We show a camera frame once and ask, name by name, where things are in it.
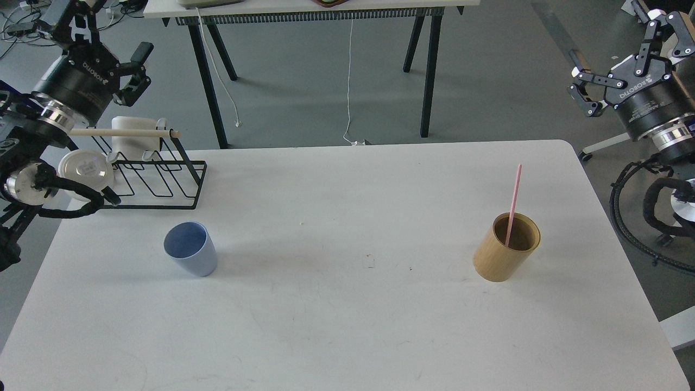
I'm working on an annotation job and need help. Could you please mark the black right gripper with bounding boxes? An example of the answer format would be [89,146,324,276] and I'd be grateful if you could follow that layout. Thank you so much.
[568,0,695,143]

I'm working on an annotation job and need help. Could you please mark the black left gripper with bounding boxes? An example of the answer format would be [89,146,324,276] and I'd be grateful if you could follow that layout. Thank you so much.
[32,1,154,126]

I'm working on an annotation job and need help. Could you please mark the pink chopstick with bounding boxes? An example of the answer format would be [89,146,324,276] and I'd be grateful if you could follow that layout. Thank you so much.
[504,163,523,248]

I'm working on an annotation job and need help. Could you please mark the blue plastic cup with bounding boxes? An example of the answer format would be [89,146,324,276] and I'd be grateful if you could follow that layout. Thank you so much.
[163,221,218,277]

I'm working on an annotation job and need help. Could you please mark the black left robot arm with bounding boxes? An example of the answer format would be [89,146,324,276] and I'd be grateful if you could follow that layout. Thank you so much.
[1,1,154,270]

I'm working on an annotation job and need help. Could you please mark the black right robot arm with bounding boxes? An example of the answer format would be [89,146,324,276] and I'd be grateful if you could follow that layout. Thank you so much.
[567,1,694,237]

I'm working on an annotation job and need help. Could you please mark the white cup in rack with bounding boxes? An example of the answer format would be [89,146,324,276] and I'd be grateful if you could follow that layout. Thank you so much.
[109,116,167,162]

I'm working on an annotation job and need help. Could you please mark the white office chair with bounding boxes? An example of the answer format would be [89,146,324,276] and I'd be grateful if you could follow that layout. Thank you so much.
[578,132,631,162]

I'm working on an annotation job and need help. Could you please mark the black-legged background table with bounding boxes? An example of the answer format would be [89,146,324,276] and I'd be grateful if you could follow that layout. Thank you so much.
[143,0,482,149]

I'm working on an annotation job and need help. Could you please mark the bamboo cylinder holder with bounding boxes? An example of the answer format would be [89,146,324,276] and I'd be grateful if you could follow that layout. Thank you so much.
[472,212,541,282]

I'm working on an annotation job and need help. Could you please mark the floor cables and power strip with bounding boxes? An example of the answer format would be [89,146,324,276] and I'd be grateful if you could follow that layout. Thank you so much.
[0,0,148,60]

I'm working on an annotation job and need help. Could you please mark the black corrugated cable hose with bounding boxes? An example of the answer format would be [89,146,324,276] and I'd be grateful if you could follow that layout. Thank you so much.
[609,157,695,275]

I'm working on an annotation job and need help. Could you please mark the black wire dish rack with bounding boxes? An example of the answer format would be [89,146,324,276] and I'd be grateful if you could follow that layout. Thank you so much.
[70,127,207,210]

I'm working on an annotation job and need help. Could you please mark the white rope cord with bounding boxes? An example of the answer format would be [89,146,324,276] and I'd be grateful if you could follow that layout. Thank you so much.
[194,7,242,129]

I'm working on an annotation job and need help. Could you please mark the white hanging cable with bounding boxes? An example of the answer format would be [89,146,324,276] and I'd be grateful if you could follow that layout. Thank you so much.
[342,18,372,147]

